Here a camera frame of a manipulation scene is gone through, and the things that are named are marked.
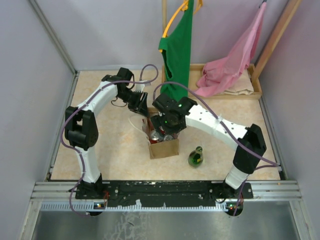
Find watermelon print canvas bag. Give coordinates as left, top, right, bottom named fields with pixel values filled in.
left=128, top=114, right=180, bottom=160

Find yellow clothes hanger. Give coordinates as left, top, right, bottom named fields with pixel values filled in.
left=158, top=0, right=194, bottom=60

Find purple soda can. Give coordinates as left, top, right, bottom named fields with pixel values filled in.
left=163, top=134, right=176, bottom=141

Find red cola can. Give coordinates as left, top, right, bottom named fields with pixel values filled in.
left=149, top=130, right=163, bottom=144

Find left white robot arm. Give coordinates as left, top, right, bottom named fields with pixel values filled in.
left=60, top=67, right=151, bottom=199

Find green t-shirt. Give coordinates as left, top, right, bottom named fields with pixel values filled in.
left=158, top=0, right=195, bottom=101

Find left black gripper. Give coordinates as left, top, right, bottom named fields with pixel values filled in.
left=118, top=88, right=150, bottom=118

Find pink shirt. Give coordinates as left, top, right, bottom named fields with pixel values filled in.
left=195, top=0, right=267, bottom=97

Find green glass bottle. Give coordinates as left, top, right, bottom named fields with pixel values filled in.
left=188, top=146, right=204, bottom=168

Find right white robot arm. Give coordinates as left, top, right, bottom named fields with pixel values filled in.
left=150, top=93, right=267, bottom=198

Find beige cloth in tray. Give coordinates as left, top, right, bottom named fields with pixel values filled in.
left=223, top=69, right=254, bottom=96

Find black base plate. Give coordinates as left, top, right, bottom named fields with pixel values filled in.
left=75, top=180, right=253, bottom=208

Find aluminium rail frame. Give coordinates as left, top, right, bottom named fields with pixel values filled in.
left=18, top=0, right=311, bottom=240

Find wooden tray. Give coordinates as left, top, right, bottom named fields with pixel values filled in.
left=186, top=63, right=262, bottom=100

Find wooden rack frame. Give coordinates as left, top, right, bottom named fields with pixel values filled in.
left=161, top=0, right=301, bottom=80

